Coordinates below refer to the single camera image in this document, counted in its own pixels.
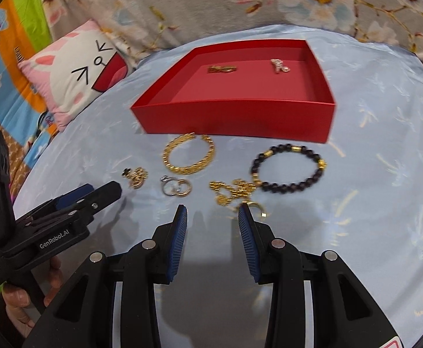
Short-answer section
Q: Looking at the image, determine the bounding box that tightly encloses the gold ear cuff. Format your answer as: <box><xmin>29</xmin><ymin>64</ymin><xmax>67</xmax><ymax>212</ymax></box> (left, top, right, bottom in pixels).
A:
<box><xmin>175</xmin><ymin>179</ymin><xmax>193</xmax><ymax>197</ymax></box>

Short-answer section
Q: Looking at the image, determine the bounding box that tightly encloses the black bead bracelet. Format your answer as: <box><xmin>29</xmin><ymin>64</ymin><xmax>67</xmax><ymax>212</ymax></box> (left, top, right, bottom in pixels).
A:
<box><xmin>249</xmin><ymin>143</ymin><xmax>328</xmax><ymax>194</ymax></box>

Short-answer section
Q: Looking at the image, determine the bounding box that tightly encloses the silver stone ring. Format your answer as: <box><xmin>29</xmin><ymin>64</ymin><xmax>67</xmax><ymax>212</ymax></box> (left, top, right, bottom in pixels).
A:
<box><xmin>160</xmin><ymin>174</ymin><xmax>182</xmax><ymax>197</ymax></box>

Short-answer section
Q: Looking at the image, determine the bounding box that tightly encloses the cat face pillow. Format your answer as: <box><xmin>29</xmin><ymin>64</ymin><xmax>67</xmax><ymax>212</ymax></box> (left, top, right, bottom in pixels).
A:
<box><xmin>18</xmin><ymin>20</ymin><xmax>132</xmax><ymax>132</ymax></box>

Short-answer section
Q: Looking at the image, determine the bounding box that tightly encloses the gold band ring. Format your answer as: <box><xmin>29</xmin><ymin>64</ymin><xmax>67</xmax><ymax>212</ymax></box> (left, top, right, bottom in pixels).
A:
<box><xmin>246</xmin><ymin>200</ymin><xmax>267</xmax><ymax>219</ymax></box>

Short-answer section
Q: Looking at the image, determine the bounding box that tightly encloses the gold clover chain bracelet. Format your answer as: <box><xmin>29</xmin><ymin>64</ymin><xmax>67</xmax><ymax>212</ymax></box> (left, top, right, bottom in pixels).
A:
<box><xmin>121</xmin><ymin>166</ymin><xmax>149</xmax><ymax>190</ymax></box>

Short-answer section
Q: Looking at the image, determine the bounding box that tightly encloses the left hand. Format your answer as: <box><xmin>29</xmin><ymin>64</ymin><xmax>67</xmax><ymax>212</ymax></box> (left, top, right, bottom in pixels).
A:
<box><xmin>1</xmin><ymin>256</ymin><xmax>64</xmax><ymax>338</ymax></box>

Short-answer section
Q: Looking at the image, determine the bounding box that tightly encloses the gold watch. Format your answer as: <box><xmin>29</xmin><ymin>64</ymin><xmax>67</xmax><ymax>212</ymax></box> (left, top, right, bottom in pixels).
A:
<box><xmin>207</xmin><ymin>65</ymin><xmax>238</xmax><ymax>73</ymax></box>

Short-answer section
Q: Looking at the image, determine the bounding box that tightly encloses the gold braided cuff bangle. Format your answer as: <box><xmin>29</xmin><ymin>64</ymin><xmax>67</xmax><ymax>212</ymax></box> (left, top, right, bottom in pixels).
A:
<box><xmin>162</xmin><ymin>133</ymin><xmax>216</xmax><ymax>175</ymax></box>

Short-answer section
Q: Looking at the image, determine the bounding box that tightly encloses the colourful cartoon bedsheet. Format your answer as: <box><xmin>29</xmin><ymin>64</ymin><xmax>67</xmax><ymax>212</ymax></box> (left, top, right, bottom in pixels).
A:
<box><xmin>0</xmin><ymin>0</ymin><xmax>61</xmax><ymax>309</ymax></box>

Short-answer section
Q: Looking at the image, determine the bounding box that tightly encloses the gold chain necklace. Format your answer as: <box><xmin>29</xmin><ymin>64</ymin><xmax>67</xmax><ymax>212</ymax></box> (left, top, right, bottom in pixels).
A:
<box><xmin>208</xmin><ymin>177</ymin><xmax>259</xmax><ymax>208</ymax></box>

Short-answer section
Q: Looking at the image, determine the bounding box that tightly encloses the grey floral blanket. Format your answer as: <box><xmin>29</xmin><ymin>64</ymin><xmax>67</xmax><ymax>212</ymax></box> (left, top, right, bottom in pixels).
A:
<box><xmin>41</xmin><ymin>0</ymin><xmax>423</xmax><ymax>64</ymax></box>

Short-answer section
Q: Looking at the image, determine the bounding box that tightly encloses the red open box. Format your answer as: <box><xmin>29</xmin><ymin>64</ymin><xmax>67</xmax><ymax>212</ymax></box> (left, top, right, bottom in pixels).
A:
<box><xmin>131</xmin><ymin>39</ymin><xmax>336</xmax><ymax>144</ymax></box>

